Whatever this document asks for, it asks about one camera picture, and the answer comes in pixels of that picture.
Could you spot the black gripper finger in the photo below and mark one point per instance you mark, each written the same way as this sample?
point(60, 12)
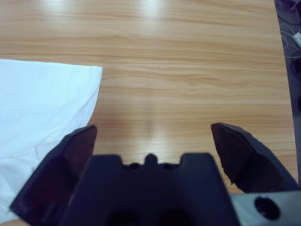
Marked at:
point(54, 179)
point(247, 160)

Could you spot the white t-shirt with black logo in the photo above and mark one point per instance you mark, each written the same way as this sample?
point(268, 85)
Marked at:
point(35, 106)

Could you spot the white power adapter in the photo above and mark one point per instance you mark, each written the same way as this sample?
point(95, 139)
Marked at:
point(297, 38)

